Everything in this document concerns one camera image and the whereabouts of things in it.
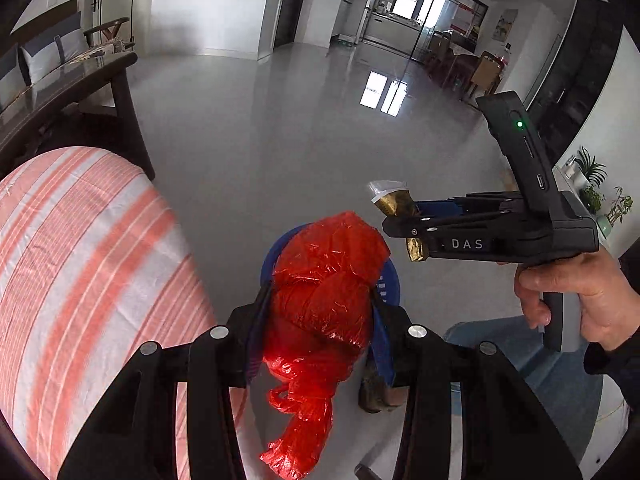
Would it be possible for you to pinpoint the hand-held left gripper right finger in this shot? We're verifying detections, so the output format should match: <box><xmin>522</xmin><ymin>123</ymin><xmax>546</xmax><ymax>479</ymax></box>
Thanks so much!
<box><xmin>370</xmin><ymin>300</ymin><xmax>583</xmax><ymax>480</ymax></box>

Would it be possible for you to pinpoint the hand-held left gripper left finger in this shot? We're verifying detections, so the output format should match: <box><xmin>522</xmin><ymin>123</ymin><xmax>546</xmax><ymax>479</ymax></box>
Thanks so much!
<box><xmin>57</xmin><ymin>285</ymin><xmax>273</xmax><ymax>480</ymax></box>

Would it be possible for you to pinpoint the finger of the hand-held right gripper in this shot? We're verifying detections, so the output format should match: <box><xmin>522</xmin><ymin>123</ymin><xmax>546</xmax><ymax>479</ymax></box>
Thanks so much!
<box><xmin>414</xmin><ymin>191</ymin><xmax>523</xmax><ymax>216</ymax></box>
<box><xmin>382</xmin><ymin>204</ymin><xmax>526</xmax><ymax>242</ymax></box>

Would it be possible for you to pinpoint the gold snack wrapper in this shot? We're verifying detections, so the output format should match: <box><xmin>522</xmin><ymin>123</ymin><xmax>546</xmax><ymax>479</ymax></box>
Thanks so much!
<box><xmin>366</xmin><ymin>180</ymin><xmax>431</xmax><ymax>263</ymax></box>

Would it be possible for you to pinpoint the red plastic bag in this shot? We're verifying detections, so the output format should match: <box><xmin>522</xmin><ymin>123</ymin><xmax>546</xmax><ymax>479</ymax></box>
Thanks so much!
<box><xmin>260</xmin><ymin>211</ymin><xmax>392</xmax><ymax>478</ymax></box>

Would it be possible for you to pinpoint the blue plastic basket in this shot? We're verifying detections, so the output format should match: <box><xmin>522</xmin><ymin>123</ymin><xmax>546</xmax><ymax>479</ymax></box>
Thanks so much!
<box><xmin>259</xmin><ymin>225</ymin><xmax>402</xmax><ymax>308</ymax></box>

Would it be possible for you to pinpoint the person's right forearm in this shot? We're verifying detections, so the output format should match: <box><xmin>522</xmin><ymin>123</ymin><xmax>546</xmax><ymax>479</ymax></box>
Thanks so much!
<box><xmin>617</xmin><ymin>245</ymin><xmax>640</xmax><ymax>303</ymax></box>

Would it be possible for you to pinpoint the person's right hand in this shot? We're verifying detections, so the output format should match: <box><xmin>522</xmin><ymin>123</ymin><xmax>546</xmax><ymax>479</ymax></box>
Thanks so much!
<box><xmin>515</xmin><ymin>247</ymin><xmax>640</xmax><ymax>352</ymax></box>

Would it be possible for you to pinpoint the brown shoe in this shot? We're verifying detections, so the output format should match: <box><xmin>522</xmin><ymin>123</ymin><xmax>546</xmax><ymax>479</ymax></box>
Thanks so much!
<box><xmin>359</xmin><ymin>355</ymin><xmax>408</xmax><ymax>415</ymax></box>

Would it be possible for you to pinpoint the small potted plant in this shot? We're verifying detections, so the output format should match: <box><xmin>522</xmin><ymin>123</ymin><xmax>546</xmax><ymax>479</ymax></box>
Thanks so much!
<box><xmin>602</xmin><ymin>186</ymin><xmax>633</xmax><ymax>236</ymax></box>
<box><xmin>572</xmin><ymin>146</ymin><xmax>608</xmax><ymax>213</ymax></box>

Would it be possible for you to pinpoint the wooden dining set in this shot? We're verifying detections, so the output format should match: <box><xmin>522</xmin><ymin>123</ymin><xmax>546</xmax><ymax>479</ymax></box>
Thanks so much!
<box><xmin>425</xmin><ymin>30</ymin><xmax>503</xmax><ymax>101</ymax></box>

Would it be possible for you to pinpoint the person's blue jeans leg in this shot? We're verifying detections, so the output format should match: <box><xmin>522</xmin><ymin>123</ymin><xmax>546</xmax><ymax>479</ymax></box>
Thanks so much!
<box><xmin>442</xmin><ymin>317</ymin><xmax>631</xmax><ymax>461</ymax></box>

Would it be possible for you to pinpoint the orange striped tablecloth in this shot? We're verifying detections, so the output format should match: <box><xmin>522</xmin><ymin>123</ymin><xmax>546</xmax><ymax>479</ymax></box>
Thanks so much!
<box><xmin>0</xmin><ymin>146</ymin><xmax>246</xmax><ymax>480</ymax></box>

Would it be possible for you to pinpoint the glass kitchen sliding door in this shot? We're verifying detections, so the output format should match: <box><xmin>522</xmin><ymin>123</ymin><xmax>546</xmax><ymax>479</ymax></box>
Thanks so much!
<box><xmin>362</xmin><ymin>0</ymin><xmax>488</xmax><ymax>61</ymax></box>

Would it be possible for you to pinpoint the dark wooden door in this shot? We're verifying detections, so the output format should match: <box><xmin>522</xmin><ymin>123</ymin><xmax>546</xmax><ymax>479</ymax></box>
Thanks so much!
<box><xmin>272</xmin><ymin>0</ymin><xmax>313</xmax><ymax>48</ymax></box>

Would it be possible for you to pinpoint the dark wooden coffee table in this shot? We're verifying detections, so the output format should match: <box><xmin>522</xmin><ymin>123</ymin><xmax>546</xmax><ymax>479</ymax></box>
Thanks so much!
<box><xmin>0</xmin><ymin>51</ymin><xmax>156</xmax><ymax>183</ymax></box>

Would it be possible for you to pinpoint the grey white pillow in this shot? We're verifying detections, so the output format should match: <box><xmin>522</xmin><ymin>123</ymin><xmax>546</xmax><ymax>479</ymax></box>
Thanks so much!
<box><xmin>0</xmin><ymin>42</ymin><xmax>26</xmax><ymax>106</ymax></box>
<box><xmin>19</xmin><ymin>27</ymin><xmax>91</xmax><ymax>86</ymax></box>

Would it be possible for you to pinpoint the dark wooden sofa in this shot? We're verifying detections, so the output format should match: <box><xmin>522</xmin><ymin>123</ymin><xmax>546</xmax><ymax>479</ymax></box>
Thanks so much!
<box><xmin>10</xmin><ymin>0</ymin><xmax>138</xmax><ymax>86</ymax></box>

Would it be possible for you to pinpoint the black wall cabinet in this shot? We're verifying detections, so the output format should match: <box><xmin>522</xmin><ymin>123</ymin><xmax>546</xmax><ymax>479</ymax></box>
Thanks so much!
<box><xmin>527</xmin><ymin>0</ymin><xmax>623</xmax><ymax>161</ymax></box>

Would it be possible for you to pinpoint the framed wall picture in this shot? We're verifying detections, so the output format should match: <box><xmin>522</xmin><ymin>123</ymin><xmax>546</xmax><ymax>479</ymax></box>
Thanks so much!
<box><xmin>492</xmin><ymin>9</ymin><xmax>518</xmax><ymax>43</ymax></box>

